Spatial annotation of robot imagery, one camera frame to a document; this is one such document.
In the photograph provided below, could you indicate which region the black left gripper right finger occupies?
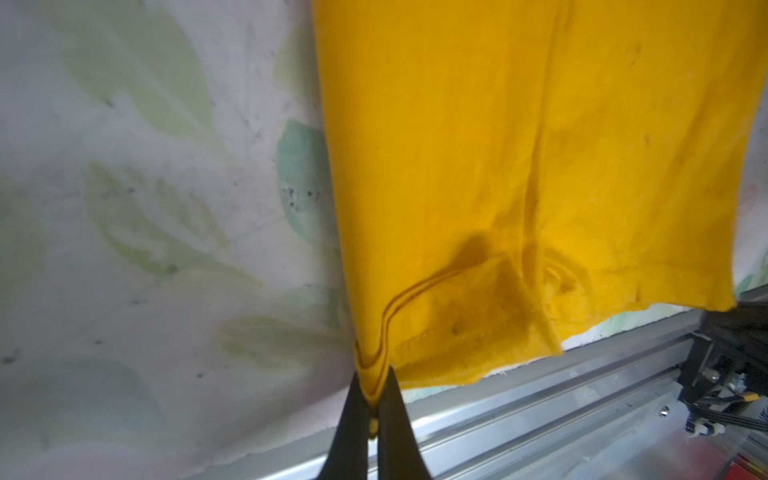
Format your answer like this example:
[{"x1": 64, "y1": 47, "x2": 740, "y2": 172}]
[{"x1": 377, "y1": 367, "x2": 431, "y2": 480}]

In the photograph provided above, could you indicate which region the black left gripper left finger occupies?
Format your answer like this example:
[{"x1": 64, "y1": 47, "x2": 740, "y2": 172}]
[{"x1": 317, "y1": 373, "x2": 370, "y2": 480}]

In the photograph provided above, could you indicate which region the aluminium front rail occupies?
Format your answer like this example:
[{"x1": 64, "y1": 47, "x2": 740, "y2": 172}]
[{"x1": 191, "y1": 284, "x2": 768, "y2": 480}]

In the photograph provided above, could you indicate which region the yellow t shirt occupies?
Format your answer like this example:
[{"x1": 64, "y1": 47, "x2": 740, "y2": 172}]
[{"x1": 312, "y1": 1, "x2": 767, "y2": 404}]

